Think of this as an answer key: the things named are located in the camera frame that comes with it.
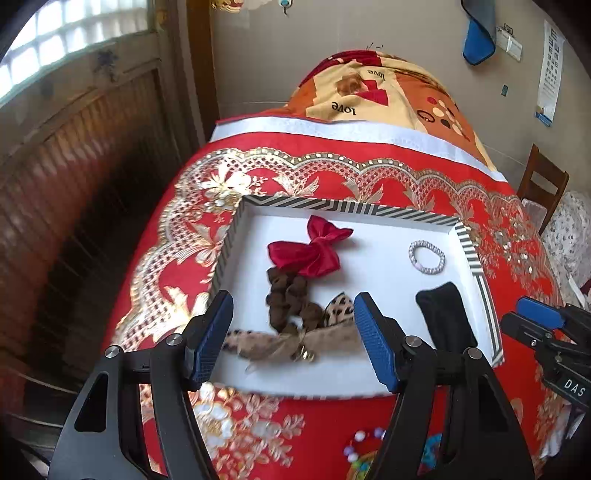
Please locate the wooden chair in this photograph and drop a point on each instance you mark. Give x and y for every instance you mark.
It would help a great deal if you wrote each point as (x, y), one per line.
(538, 170)

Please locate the orange printed blanket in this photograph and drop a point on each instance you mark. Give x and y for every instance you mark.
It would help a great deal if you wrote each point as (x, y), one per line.
(392, 92)

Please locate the red satin hair bow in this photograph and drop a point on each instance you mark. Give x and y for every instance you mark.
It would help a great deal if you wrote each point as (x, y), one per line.
(314, 258)

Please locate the window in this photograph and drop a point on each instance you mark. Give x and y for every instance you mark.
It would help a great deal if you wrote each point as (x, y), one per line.
(69, 27)

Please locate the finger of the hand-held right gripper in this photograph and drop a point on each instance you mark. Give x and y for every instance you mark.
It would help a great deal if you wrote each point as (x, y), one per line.
(540, 311)
(526, 334)

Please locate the striped white jewelry box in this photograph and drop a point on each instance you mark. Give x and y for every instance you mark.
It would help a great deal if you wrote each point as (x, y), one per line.
(383, 267)

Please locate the eye chart poster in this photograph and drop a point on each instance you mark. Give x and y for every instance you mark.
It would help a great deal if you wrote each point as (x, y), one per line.
(551, 69)

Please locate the brown wooden door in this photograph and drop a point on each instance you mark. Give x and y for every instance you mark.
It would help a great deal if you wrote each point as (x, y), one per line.
(92, 184)

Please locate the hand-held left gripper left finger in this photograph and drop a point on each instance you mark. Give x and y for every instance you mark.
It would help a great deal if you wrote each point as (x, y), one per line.
(210, 341)

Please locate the blue grey towel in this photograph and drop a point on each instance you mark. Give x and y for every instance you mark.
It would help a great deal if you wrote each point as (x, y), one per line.
(478, 41)

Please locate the leopard hair bow with bells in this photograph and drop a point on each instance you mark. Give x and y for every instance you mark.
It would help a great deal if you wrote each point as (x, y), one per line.
(277, 348)

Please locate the white wall switch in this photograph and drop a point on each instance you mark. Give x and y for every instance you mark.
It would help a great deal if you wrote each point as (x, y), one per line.
(510, 44)

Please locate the brown scrunchie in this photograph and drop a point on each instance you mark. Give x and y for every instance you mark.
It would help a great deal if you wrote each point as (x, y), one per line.
(281, 290)

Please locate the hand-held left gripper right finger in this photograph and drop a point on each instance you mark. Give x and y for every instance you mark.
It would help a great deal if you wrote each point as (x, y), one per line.
(374, 341)

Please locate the red gold patterned tablecloth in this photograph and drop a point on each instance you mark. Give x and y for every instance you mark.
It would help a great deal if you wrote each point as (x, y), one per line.
(323, 420)

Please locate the white lace cloth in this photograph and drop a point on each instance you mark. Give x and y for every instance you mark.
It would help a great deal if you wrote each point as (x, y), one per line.
(568, 230)

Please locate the black cloth pouch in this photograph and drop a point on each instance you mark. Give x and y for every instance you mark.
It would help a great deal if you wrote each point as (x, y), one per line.
(443, 314)

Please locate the white wall hook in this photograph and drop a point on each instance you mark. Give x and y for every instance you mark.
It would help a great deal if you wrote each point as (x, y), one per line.
(285, 3)

